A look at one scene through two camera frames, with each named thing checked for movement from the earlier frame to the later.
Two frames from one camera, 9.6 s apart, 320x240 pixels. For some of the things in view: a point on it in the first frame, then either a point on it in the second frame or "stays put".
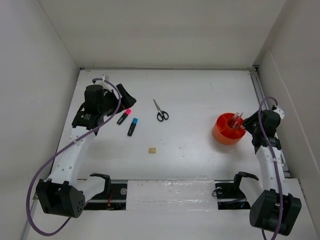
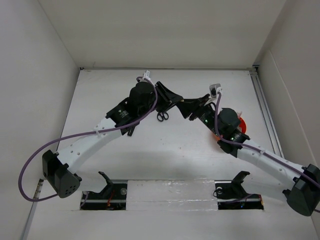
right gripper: x=248 y=121 -> x=190 y=105
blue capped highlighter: x=132 y=126 stays put
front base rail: x=169 y=194 stays put
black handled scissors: x=161 y=114 stays put
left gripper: x=127 y=101 -> x=172 y=99
